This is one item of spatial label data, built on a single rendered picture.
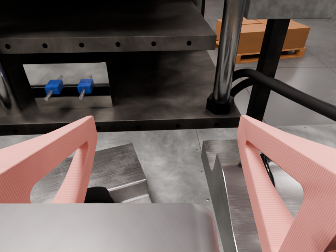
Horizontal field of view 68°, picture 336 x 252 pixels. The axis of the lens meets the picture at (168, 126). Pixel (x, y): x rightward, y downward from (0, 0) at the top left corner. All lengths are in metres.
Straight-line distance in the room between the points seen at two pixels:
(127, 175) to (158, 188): 0.14
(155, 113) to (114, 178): 0.44
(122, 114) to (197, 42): 0.35
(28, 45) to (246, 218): 0.79
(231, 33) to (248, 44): 2.67
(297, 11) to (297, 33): 2.84
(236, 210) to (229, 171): 0.07
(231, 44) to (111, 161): 0.50
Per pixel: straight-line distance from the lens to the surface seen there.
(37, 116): 0.99
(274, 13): 0.97
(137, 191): 0.50
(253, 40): 3.48
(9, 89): 1.00
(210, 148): 0.64
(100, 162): 0.54
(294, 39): 3.85
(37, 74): 0.96
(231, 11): 0.79
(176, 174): 0.65
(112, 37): 0.85
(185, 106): 0.93
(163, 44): 0.85
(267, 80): 0.85
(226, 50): 0.82
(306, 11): 1.02
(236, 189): 0.48
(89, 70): 0.89
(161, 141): 0.74
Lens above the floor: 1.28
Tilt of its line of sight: 36 degrees down
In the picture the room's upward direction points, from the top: straight up
